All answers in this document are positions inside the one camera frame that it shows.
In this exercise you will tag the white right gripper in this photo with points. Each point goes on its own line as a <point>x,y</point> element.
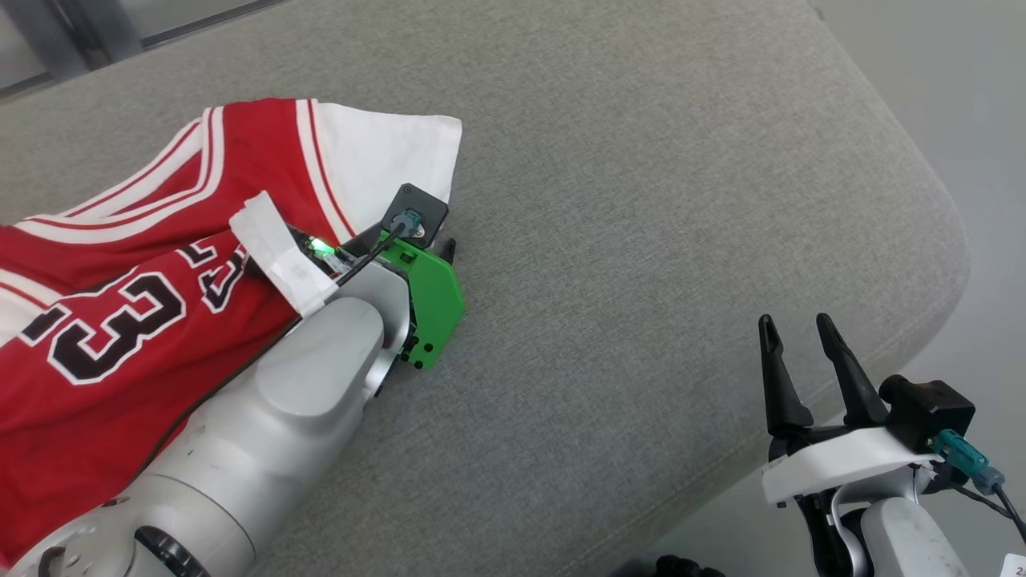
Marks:
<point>842,465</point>

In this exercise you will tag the white tape label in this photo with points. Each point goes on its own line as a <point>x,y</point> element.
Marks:
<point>1016,565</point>
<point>280,252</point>

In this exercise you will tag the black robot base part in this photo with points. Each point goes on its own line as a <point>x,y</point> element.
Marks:
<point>681,567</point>

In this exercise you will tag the grey metal frame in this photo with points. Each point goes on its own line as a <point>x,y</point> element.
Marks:
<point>48,32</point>

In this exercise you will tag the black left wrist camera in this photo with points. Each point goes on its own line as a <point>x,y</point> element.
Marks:
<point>426,208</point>

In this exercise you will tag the red basketball jersey number 23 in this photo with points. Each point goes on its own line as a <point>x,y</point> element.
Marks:
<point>120,417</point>

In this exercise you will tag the grey fabric sofa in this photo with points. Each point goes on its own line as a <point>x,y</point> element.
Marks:
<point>641,200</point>

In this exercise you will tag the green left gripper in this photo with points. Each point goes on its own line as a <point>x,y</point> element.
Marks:
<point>437,308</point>

